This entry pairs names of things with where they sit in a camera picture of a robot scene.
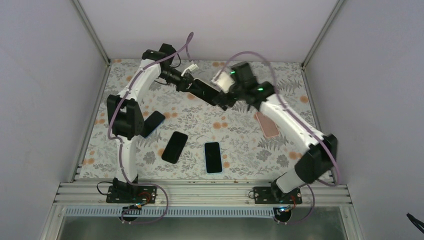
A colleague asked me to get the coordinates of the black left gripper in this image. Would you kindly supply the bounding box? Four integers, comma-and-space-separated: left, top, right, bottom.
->
159, 66, 202, 92

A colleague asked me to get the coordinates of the pink phone case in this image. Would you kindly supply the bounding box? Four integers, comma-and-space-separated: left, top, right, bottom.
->
255, 111, 280, 138

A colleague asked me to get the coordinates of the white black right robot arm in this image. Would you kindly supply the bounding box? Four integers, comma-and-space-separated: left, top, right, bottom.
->
211, 62, 338, 204

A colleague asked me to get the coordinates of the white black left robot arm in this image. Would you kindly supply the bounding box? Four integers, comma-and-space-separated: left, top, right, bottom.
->
106, 43, 198, 203

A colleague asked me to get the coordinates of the black phone in black case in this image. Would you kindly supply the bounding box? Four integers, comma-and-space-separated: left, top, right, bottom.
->
161, 131, 188, 164

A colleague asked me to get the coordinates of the floral patterned table mat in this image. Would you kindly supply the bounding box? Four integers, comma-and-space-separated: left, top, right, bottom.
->
79, 59, 315, 180

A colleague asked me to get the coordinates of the black object at corner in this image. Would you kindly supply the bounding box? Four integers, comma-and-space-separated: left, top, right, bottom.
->
406, 213, 424, 234

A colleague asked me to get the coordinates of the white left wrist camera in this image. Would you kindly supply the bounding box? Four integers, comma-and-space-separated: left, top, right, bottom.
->
181, 63, 199, 77

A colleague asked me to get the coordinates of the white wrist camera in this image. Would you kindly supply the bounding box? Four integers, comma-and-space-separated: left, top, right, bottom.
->
211, 70, 235, 94
181, 63, 199, 77

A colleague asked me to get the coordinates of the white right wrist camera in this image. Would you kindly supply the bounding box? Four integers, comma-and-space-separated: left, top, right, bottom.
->
211, 70, 235, 94

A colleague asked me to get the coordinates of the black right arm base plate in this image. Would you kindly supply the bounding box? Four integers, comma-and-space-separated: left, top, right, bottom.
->
248, 186, 303, 205

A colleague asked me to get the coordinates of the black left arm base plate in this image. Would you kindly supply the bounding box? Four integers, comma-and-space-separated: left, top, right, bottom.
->
105, 185, 157, 204

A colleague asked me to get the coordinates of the aluminium mounting rail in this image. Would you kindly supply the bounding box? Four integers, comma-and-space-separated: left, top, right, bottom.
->
53, 180, 352, 207

